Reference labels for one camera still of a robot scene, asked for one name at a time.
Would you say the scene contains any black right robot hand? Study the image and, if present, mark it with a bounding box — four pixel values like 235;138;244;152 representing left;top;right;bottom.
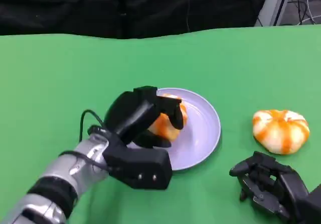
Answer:
229;151;310;221

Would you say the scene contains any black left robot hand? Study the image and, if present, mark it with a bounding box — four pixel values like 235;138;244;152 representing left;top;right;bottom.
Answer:
103;85;189;149

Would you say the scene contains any orange and white bread roll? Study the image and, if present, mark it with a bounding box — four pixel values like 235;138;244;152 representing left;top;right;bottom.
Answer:
252;109;310;155
147;93;189;142

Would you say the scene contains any lilac plate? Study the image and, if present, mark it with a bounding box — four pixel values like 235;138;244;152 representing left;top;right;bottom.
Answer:
154;87;222;171

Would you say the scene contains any green table cloth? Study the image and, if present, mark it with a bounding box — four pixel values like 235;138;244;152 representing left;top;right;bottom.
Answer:
0;24;321;224

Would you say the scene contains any black backdrop curtain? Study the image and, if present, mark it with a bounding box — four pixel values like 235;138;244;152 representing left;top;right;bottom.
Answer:
0;0;274;40

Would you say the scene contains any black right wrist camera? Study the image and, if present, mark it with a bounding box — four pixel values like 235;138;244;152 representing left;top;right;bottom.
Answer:
292;183;321;224

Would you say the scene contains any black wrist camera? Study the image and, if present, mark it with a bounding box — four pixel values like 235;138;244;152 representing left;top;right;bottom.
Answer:
292;183;321;224
102;133;173;191

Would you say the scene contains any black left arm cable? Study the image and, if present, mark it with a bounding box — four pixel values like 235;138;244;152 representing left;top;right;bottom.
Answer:
59;109;112;172

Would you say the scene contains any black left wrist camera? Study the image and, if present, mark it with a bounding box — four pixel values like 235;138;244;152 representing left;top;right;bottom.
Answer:
102;133;173;191

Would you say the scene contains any white cable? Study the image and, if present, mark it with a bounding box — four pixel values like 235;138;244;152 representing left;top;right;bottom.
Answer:
306;0;321;24

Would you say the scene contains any grey metal frame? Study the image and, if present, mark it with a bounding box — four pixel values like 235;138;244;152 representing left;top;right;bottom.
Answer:
254;0;296;28

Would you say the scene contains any black floor cable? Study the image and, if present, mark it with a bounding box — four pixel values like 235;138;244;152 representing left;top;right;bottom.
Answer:
287;0;321;26

